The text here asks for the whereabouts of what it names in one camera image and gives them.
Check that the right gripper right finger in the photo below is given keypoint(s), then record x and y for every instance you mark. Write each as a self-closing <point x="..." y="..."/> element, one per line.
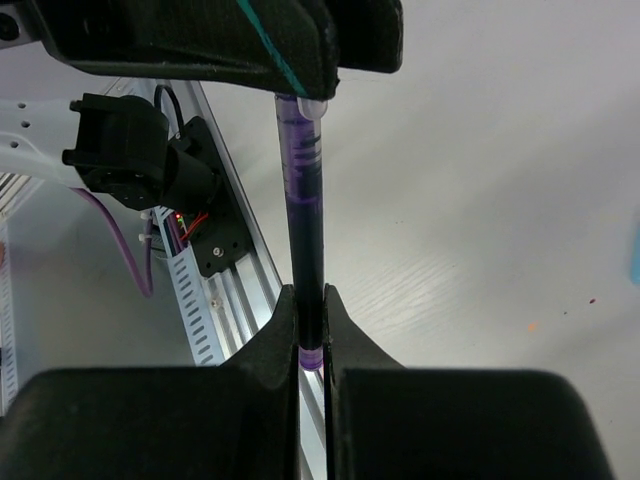
<point x="387" y="421"/>

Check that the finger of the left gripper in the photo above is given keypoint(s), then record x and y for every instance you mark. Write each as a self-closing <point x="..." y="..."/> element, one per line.
<point x="287" y="47"/>
<point x="370" y="34"/>

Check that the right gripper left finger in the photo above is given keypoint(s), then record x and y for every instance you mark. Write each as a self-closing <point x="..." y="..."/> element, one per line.
<point x="237" y="420"/>

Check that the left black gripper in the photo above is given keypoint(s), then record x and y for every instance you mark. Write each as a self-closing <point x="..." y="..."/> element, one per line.
<point x="19" y="24"/>

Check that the clear pen cap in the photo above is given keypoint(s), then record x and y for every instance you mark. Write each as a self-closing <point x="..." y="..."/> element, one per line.
<point x="312" y="110"/>

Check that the purple pen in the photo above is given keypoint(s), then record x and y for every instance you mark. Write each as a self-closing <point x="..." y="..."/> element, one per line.
<point x="300" y="143"/>

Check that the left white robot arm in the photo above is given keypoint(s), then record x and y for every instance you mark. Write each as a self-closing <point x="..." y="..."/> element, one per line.
<point x="120" y="145"/>

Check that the light blue highlighter cap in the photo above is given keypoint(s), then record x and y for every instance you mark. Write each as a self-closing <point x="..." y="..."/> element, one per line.
<point x="631" y="253"/>

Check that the white slotted cable duct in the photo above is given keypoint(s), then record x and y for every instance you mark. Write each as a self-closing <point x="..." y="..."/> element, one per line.
<point x="194" y="307"/>

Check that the aluminium front rail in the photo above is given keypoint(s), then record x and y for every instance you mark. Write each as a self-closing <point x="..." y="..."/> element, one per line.
<point x="226" y="289"/>

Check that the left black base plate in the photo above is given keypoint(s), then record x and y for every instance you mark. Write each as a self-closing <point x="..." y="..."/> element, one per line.
<point x="222" y="238"/>

